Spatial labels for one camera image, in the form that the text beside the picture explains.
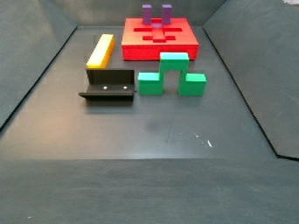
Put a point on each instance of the black angle bracket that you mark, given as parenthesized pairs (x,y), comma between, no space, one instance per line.
(110,83)

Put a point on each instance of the green stepped arch block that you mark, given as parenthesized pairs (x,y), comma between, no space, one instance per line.
(173,61)

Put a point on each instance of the yellow long bar block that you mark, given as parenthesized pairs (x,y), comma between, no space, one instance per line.
(99,57)

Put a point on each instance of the purple U-shaped block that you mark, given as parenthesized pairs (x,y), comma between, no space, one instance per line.
(166,16)

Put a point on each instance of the red slotted board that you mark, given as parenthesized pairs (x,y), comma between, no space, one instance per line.
(146,40)

